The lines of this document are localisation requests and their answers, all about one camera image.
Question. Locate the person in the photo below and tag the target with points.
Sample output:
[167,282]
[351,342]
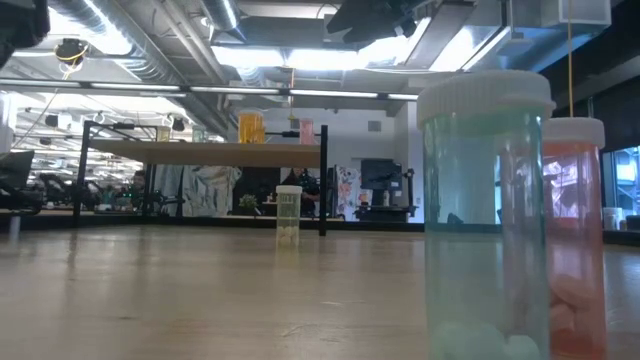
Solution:
[302,185]
[138,182]

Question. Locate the black screen on stand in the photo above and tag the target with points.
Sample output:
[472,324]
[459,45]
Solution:
[381,175]

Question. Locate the orange medicine bottle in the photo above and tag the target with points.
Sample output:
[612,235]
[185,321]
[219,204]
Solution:
[251,129]

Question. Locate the grey square vent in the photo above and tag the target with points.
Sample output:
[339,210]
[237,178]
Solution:
[295,123]
[374,125]

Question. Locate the floral patterned cloth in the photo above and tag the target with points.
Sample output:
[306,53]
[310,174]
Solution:
[348,192]

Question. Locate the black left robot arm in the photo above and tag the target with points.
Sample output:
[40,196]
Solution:
[20,25]

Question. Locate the white draped cover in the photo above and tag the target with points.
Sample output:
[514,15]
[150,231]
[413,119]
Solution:
[210,190]

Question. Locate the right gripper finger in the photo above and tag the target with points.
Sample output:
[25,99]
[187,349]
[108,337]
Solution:
[370,34]
[350,17]

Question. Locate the black computer monitor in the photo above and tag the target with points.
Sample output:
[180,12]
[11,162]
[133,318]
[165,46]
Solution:
[15,170]

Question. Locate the small potted plant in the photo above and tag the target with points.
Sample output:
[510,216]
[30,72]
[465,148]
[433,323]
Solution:
[248,202]

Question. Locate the wooden shelf black frame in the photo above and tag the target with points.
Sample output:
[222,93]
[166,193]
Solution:
[200,154]

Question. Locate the red translucent medicine bottle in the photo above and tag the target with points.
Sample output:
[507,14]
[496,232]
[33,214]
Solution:
[575,200]
[306,132]

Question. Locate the yellow-green translucent medicine bottle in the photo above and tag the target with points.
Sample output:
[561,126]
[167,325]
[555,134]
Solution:
[289,220]
[163,133]

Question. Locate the grey metal post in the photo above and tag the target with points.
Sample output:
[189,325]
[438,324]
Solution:
[14,230]

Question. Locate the long fluorescent tube light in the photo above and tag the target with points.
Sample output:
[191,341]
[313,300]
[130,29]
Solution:
[325,93]

